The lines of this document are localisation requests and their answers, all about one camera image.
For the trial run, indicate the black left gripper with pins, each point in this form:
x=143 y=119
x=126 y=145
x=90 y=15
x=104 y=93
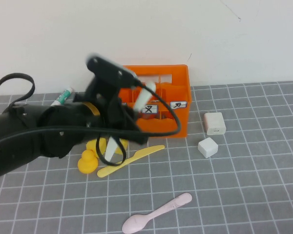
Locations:
x=102 y=97

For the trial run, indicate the white plastic knife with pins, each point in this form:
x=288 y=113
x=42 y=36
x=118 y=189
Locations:
x=145 y=96

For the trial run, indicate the yellow plastic knife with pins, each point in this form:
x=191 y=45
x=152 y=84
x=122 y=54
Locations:
x=136 y=156

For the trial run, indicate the pink plastic spoon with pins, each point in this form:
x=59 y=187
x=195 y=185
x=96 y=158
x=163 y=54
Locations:
x=136 y=223

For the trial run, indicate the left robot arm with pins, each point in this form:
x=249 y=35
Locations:
x=14 y=146

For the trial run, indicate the orange plastic cutlery holder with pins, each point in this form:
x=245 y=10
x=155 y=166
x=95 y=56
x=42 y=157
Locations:
x=178 y=80

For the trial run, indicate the yellow foam cube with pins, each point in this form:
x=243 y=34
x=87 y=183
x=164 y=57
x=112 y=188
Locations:
x=92 y=145
x=123 y=146

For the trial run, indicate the yellow rubber duck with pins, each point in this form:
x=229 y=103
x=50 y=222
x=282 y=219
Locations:
x=88 y=163

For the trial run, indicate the white green glue stick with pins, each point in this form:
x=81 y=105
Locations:
x=63 y=96

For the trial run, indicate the white foam cube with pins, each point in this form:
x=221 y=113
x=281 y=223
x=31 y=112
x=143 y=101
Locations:
x=208 y=147

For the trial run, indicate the white USB charger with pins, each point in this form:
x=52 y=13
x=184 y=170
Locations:
x=214 y=123

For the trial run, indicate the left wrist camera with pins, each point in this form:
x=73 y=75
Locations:
x=107 y=68

